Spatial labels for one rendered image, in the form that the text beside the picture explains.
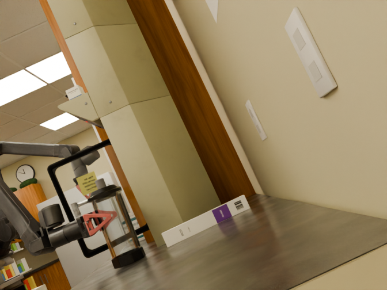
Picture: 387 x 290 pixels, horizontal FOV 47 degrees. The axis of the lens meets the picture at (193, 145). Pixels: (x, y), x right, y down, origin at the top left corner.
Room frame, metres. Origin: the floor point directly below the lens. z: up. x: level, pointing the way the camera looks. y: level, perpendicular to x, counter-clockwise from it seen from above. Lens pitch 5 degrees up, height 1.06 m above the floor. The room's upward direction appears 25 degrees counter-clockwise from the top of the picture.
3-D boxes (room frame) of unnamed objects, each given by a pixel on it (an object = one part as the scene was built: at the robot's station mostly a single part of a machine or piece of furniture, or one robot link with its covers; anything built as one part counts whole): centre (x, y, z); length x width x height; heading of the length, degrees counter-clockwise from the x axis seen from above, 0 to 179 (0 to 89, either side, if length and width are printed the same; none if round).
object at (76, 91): (1.57, 0.31, 1.54); 0.05 x 0.05 x 0.06; 87
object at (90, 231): (1.34, 0.36, 1.10); 0.09 x 0.07 x 0.07; 90
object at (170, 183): (1.63, 0.12, 1.33); 0.32 x 0.25 x 0.77; 1
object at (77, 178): (1.77, 0.42, 1.19); 0.30 x 0.01 x 0.40; 95
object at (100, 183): (1.37, 0.31, 1.18); 0.09 x 0.09 x 0.07
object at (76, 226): (1.37, 0.43, 1.10); 0.10 x 0.07 x 0.07; 0
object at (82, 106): (1.63, 0.31, 1.46); 0.32 x 0.12 x 0.10; 1
